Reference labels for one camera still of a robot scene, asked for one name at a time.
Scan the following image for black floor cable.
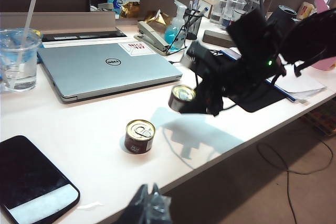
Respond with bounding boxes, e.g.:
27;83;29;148
256;129;334;224

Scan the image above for white drinking straw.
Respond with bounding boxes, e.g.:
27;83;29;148
16;0;40;65

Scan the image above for black smartphone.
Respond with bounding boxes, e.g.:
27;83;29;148
0;135;81;224

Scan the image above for black white flat box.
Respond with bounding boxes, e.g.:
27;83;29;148
41;30;128;49

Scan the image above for black mouse mat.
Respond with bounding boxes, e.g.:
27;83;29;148
223;48;292;113

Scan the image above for beige desk riser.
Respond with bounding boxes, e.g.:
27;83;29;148
0;11;117;34

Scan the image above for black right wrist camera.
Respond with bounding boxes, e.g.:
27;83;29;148
226;7;283;62

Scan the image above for silver laptop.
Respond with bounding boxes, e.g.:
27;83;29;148
36;41;183;104

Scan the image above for black mesh pen holder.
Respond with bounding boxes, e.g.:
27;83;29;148
182;8;204;41

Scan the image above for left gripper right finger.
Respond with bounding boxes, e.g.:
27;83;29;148
147;183;173;224

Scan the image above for small cardboard box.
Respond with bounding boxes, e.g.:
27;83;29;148
196;0;219;18

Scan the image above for white papers with blue folder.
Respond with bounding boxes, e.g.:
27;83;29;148
219;47;328;103

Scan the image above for blue liquid pump bottle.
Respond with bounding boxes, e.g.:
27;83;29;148
163;0;188;50

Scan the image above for grey stapler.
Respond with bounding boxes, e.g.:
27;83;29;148
133;20;172;57

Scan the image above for clear plastic cup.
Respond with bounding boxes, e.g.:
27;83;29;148
0;27;43;93
209;0;227;25
223;0;248;30

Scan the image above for gold foil wrapper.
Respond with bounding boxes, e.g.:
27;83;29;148
144;9;173;27

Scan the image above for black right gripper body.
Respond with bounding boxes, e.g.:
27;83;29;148
196;57;287;104

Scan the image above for red white small carton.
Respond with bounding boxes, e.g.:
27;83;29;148
297;1;316;20

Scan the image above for grey rectangular block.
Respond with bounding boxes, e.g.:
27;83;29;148
202;29;237;49

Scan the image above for black cylinder container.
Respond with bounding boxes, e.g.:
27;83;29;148
267;4;298;29

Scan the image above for black desk cable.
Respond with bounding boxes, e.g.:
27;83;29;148
167;18;190;65

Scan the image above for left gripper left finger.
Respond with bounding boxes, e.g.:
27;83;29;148
119;184;150;224

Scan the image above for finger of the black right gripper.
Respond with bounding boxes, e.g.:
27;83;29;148
183;40;219;72
180;94;224;117

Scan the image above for red tomato can gold lid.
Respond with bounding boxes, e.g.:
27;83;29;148
167;84;197;113
123;119;156;155

